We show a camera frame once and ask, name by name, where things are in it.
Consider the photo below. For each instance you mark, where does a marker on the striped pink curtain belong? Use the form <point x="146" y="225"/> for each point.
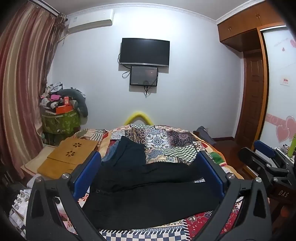
<point x="20" y="81"/>

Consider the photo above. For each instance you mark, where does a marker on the dark folded pants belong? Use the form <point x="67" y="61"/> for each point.
<point x="129" y="150"/>

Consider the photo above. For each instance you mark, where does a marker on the blue jeans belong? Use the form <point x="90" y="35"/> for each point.
<point x="111" y="153"/>

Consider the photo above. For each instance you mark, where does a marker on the white air conditioner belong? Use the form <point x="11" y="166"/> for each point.
<point x="92" y="19"/>

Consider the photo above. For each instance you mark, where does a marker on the stack of printed papers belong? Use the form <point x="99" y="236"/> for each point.
<point x="18" y="208"/>

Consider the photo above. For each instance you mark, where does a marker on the green bottle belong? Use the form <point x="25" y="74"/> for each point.
<point x="291" y="144"/>

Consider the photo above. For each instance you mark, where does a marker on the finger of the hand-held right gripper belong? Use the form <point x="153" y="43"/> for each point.
<point x="263" y="148"/>
<point x="248" y="157"/>

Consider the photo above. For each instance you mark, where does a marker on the green floral covered box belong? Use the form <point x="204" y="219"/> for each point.
<point x="61" y="125"/>

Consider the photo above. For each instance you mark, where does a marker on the small black wall monitor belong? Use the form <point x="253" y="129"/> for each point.
<point x="143" y="76"/>

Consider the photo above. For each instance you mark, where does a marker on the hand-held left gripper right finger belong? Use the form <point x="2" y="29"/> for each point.
<point x="211" y="176"/>

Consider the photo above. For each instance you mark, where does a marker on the brown wooden door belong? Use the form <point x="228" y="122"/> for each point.
<point x="252" y="99"/>

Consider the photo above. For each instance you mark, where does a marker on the grey blue cloth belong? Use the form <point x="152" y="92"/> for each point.
<point x="204" y="135"/>

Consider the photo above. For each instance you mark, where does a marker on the wooden overhead cabinet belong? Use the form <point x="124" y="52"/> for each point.
<point x="242" y="25"/>

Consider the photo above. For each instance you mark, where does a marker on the yellow foam tube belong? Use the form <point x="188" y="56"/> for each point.
<point x="138" y="114"/>

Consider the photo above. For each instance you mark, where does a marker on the bamboo lap desk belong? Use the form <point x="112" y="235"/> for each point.
<point x="67" y="157"/>

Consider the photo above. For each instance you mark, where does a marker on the pile of clothes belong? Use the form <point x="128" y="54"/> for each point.
<point x="49" y="97"/>

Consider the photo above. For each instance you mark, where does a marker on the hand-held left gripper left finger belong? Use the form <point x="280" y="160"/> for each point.
<point x="87" y="177"/>

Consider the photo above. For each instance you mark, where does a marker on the light wooden board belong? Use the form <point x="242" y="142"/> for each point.
<point x="32" y="166"/>

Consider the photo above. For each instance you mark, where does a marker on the grey curved pillow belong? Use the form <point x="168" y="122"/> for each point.
<point x="79" y="102"/>

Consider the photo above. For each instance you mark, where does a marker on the small red box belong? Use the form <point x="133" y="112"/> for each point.
<point x="67" y="100"/>

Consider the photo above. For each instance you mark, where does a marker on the black wall television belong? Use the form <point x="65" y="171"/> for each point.
<point x="144" y="52"/>

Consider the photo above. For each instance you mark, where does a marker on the orange flat box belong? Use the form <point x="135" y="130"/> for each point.
<point x="63" y="110"/>

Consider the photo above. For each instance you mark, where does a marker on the black pants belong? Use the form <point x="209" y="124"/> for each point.
<point x="150" y="197"/>

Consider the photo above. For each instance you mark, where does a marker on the patchwork printed blanket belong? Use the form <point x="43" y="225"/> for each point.
<point x="161" y="139"/>

